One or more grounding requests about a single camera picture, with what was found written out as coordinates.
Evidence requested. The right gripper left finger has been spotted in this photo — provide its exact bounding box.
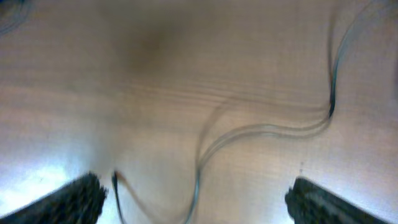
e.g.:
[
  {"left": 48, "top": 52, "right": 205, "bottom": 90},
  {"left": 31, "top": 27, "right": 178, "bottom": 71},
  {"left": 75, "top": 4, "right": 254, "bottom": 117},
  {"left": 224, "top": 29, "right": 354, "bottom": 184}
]
[{"left": 1, "top": 172, "right": 108, "bottom": 224}]

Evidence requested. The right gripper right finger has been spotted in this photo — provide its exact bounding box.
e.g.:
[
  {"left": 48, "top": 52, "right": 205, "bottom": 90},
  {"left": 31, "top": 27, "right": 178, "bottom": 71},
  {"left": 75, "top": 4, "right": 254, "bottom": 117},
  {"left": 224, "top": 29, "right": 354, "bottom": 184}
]
[{"left": 285, "top": 177, "right": 387, "bottom": 224}]

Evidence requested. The black USB charging cable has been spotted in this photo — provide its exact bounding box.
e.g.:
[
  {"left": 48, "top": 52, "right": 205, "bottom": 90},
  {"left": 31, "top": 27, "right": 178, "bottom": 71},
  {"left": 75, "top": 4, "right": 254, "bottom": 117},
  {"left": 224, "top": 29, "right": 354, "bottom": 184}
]
[{"left": 111, "top": 0, "right": 374, "bottom": 224}]

